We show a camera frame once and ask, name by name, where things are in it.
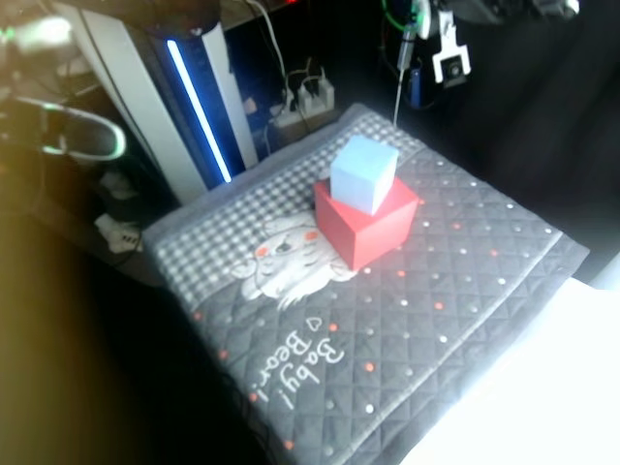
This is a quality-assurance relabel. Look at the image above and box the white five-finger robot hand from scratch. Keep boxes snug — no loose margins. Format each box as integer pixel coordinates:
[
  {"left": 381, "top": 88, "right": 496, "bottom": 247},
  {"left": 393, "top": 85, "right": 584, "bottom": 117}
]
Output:
[{"left": 414, "top": 0, "right": 582, "bottom": 40}]

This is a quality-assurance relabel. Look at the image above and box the light blue cube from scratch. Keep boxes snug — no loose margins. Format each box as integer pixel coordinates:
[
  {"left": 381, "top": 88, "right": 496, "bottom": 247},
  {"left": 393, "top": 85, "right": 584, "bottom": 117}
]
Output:
[{"left": 329, "top": 135, "right": 401, "bottom": 217}]

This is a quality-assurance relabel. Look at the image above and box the red cube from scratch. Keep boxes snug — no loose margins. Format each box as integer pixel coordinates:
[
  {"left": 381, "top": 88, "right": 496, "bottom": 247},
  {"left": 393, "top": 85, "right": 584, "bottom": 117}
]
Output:
[{"left": 313, "top": 176, "right": 420, "bottom": 272}]

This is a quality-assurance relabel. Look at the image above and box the small blue device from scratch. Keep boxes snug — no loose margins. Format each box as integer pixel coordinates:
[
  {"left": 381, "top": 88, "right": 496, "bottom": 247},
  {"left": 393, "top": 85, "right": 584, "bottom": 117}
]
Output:
[{"left": 408, "top": 67, "right": 423, "bottom": 109}]

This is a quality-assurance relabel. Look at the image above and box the white power strip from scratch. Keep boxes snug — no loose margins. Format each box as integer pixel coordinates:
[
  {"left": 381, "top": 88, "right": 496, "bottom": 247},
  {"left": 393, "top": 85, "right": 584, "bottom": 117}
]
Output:
[{"left": 268, "top": 72, "right": 336, "bottom": 130}]

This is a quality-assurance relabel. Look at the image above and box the white column with blue light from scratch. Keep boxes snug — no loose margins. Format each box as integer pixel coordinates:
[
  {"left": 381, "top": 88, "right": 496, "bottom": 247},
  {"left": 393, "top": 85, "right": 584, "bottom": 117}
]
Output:
[{"left": 52, "top": 0, "right": 259, "bottom": 204}]

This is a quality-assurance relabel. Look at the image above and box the grey quilt with bear print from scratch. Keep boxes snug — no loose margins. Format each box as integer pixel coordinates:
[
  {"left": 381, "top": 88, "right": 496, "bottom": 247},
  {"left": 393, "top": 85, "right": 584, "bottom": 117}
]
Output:
[{"left": 142, "top": 102, "right": 591, "bottom": 465}]

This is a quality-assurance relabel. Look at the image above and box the small white adapter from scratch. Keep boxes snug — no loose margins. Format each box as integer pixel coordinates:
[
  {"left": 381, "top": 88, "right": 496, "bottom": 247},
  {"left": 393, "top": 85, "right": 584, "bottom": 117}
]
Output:
[{"left": 94, "top": 212, "right": 144, "bottom": 254}]

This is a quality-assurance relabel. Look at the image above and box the green cable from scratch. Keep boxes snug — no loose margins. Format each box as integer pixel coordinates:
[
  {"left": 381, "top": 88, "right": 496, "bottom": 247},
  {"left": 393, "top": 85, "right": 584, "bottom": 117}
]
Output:
[{"left": 380, "top": 0, "right": 418, "bottom": 33}]

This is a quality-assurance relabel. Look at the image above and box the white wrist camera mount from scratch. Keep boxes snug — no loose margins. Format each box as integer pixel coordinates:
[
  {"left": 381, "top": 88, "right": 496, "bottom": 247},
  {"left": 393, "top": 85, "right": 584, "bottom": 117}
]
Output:
[{"left": 430, "top": 9, "right": 474, "bottom": 89}]

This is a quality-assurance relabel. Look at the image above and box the white cable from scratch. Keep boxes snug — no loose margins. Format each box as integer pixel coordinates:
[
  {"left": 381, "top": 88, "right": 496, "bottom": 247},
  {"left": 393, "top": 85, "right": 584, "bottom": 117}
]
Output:
[{"left": 244, "top": 0, "right": 292, "bottom": 106}]

